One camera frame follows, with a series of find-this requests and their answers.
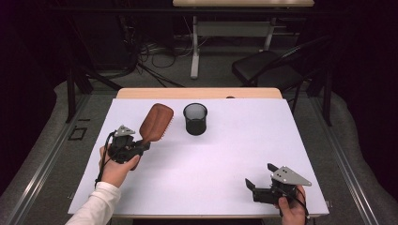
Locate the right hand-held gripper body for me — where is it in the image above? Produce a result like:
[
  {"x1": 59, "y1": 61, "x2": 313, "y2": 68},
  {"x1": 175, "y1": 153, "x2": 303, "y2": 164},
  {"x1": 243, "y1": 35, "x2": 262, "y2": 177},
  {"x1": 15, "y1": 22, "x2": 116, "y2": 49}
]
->
[{"x1": 253, "y1": 166, "x2": 313, "y2": 205}]

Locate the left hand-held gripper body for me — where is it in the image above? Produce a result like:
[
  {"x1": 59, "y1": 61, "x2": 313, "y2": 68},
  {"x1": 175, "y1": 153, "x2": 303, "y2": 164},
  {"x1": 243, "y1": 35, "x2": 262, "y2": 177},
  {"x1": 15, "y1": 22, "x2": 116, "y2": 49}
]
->
[{"x1": 107, "y1": 125, "x2": 143, "y2": 164}]

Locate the wooden hairbrush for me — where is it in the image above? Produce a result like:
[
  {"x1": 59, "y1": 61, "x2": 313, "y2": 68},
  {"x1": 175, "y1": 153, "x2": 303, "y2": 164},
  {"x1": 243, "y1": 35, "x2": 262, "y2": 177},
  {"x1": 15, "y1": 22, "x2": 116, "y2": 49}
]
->
[{"x1": 130, "y1": 103, "x2": 175, "y2": 172}]

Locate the black mesh cup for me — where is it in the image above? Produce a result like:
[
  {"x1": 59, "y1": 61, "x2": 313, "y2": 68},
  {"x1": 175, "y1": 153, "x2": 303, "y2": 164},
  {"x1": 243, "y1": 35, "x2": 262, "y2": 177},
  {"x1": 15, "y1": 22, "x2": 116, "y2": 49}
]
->
[{"x1": 182, "y1": 102, "x2": 208, "y2": 137}]

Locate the person's left hand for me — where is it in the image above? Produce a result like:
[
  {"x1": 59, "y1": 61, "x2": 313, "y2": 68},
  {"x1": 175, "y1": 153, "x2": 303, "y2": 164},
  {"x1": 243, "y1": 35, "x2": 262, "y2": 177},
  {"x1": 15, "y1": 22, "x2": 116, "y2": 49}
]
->
[{"x1": 99, "y1": 145, "x2": 142, "y2": 188}]

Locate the person's right hand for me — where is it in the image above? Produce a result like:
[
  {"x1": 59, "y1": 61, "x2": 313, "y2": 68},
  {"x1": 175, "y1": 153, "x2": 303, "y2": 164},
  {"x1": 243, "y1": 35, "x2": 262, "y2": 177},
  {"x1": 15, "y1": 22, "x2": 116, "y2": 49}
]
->
[{"x1": 275, "y1": 185, "x2": 310, "y2": 225}]

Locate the white table sheet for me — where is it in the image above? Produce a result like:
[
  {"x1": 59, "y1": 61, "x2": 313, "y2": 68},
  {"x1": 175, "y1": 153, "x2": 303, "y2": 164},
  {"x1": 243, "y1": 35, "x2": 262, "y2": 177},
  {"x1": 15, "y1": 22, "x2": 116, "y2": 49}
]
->
[{"x1": 67, "y1": 97, "x2": 330, "y2": 217}]

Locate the black metal stand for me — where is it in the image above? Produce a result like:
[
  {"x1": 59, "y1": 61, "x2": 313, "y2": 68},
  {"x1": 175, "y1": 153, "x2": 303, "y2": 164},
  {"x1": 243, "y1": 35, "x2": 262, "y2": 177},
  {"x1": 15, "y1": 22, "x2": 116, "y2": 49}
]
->
[{"x1": 64, "y1": 15, "x2": 124, "y2": 124}]

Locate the black folding chair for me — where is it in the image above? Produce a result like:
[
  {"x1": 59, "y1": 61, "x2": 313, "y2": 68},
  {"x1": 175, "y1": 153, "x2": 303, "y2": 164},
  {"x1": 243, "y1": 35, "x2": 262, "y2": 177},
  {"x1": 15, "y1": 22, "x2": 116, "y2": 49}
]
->
[{"x1": 231, "y1": 35, "x2": 332, "y2": 116}]

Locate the white desk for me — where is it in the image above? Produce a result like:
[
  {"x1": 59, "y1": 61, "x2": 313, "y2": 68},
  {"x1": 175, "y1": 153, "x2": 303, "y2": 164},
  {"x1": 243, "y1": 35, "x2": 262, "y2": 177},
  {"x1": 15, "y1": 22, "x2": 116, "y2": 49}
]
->
[{"x1": 172, "y1": 0, "x2": 315, "y2": 80}]

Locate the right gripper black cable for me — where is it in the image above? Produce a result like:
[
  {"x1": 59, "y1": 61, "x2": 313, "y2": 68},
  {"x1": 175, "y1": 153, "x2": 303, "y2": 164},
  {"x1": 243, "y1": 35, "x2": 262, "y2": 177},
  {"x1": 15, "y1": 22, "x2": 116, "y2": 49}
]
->
[{"x1": 294, "y1": 187, "x2": 312, "y2": 219}]

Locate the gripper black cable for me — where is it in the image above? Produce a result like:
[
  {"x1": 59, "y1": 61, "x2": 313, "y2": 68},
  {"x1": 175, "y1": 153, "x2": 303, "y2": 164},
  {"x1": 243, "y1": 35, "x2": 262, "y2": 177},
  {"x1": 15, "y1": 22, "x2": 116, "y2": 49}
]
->
[
  {"x1": 94, "y1": 130, "x2": 117, "y2": 188},
  {"x1": 294, "y1": 187, "x2": 312, "y2": 219}
]

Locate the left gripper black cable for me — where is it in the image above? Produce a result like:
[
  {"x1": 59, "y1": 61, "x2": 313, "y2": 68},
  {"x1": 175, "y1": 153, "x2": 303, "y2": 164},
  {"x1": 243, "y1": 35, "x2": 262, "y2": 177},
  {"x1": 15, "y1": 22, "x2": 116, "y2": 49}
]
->
[{"x1": 94, "y1": 130, "x2": 117, "y2": 188}]

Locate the bundle of floor cables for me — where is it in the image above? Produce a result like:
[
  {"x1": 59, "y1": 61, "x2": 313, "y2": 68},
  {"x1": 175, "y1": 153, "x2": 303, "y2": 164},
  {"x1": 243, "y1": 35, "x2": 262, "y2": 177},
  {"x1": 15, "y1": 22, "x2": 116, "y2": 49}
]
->
[{"x1": 125, "y1": 18, "x2": 186, "y2": 88}]

